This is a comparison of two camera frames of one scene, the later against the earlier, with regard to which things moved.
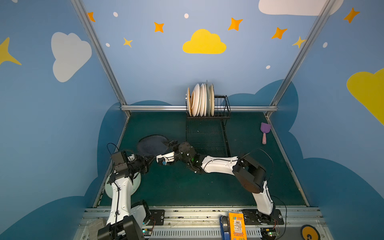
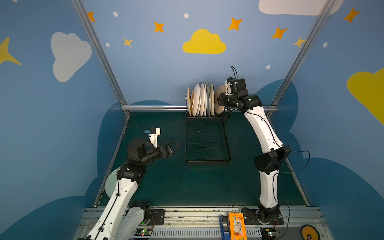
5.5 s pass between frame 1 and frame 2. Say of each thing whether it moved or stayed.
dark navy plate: moved
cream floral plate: stayed
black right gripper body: moved
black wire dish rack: stayed
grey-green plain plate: stayed
